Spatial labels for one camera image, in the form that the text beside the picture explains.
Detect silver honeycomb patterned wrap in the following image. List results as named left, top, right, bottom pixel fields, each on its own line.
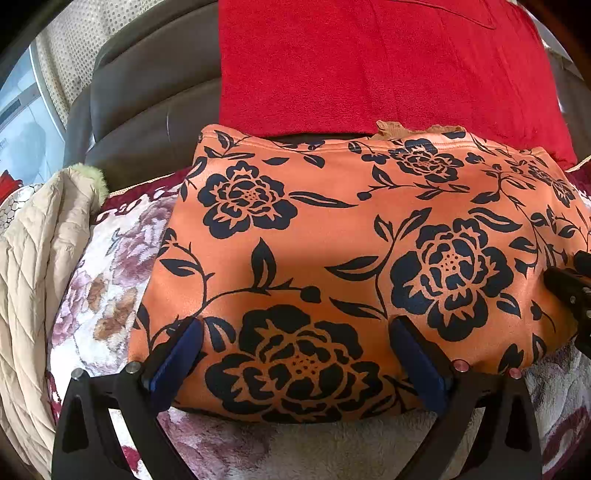
left=0, top=185, right=44, bottom=227

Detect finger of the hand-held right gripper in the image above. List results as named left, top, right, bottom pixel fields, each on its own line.
left=542, top=267, right=591, bottom=344

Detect beige dotted curtain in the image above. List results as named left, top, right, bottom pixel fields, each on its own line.
left=34, top=0, right=134, bottom=134

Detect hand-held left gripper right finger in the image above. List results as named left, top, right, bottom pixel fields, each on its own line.
left=389, top=316, right=542, bottom=480

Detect orange floral top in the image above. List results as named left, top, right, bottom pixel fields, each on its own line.
left=127, top=121, right=591, bottom=424

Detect floral plush blanket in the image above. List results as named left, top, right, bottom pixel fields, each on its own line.
left=46, top=154, right=591, bottom=480

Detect brown leather sofa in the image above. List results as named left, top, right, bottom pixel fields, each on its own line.
left=62, top=0, right=222, bottom=192

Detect red gift box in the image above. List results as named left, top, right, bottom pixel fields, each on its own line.
left=0, top=170, right=21, bottom=204

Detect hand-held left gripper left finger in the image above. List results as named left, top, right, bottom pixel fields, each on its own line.
left=51, top=316, right=205, bottom=480

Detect beige quilted jacket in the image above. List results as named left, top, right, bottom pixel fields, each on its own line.
left=0, top=165, right=109, bottom=480

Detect red fleece cloth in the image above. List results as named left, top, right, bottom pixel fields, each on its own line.
left=217, top=0, right=580, bottom=169

